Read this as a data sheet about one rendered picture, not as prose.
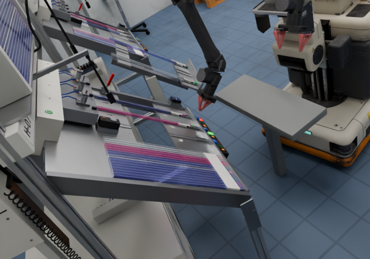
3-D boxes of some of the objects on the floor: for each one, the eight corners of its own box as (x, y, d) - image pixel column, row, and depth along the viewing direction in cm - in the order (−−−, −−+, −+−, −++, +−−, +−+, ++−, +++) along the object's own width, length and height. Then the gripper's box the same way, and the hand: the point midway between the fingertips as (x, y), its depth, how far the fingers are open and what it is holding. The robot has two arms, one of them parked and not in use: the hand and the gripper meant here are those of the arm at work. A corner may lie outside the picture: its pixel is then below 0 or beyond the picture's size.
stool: (141, 23, 513) (122, -21, 473) (156, 30, 472) (137, -17, 432) (109, 41, 498) (86, -2, 459) (122, 50, 457) (99, 3, 418)
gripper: (222, 89, 163) (209, 116, 168) (213, 81, 172) (201, 108, 177) (211, 85, 160) (197, 114, 165) (202, 77, 168) (190, 104, 174)
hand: (200, 109), depth 171 cm, fingers closed
